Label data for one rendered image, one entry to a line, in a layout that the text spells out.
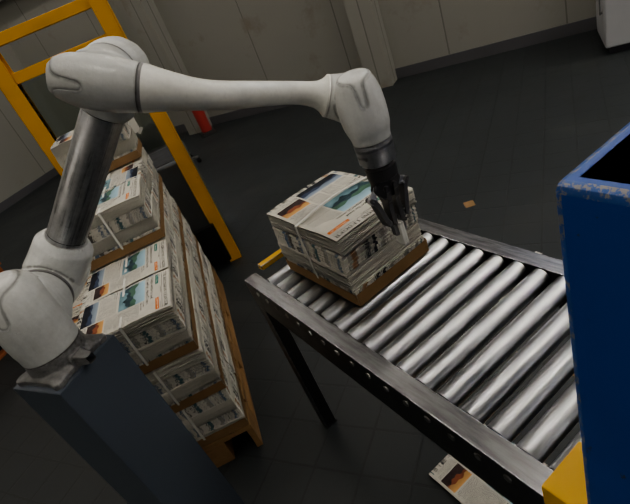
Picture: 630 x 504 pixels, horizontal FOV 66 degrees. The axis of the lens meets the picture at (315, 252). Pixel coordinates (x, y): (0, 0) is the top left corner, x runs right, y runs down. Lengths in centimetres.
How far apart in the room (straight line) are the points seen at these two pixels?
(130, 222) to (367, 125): 141
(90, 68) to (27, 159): 830
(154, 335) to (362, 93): 116
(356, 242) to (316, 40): 539
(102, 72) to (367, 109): 53
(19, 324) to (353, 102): 91
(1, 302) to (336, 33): 558
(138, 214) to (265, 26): 484
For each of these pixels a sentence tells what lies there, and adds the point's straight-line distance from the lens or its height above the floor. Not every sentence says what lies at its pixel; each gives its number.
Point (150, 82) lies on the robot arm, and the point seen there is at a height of 154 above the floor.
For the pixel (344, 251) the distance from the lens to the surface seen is 126.
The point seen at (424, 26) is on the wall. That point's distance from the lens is 615.
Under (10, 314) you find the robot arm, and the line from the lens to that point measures 132.
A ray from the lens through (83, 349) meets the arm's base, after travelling 138.
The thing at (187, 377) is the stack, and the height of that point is 50.
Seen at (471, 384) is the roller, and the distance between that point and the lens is 112.
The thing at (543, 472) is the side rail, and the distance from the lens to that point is 99.
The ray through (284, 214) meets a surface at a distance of 147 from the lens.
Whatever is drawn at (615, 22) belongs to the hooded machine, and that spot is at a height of 26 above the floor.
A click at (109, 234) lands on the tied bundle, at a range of 228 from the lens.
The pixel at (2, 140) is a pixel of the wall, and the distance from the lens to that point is 923.
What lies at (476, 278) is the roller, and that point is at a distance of 136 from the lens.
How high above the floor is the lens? 165
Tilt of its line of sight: 30 degrees down
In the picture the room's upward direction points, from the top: 23 degrees counter-clockwise
